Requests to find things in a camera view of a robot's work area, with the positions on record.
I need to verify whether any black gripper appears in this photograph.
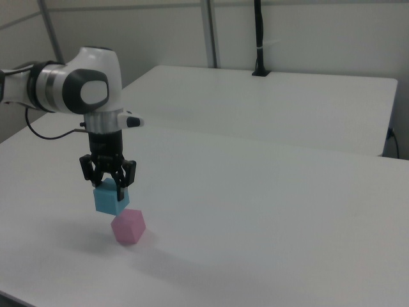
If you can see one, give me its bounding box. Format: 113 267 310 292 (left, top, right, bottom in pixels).
79 129 137 203

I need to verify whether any blue cube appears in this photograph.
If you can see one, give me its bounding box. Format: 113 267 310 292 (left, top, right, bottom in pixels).
92 177 132 216

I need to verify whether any pink cube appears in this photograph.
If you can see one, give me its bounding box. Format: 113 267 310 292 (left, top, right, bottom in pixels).
110 208 147 246

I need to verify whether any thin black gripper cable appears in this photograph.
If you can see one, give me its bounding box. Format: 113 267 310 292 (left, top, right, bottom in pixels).
24 107 89 141

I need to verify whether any grey metal partition post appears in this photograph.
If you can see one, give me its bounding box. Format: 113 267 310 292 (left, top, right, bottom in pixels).
201 0 222 69
37 0 66 67

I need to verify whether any black camera stand pole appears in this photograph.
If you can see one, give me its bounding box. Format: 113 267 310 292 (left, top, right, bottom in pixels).
251 0 272 77

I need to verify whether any black power cable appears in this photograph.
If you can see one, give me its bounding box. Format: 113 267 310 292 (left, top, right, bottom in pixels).
387 127 401 159

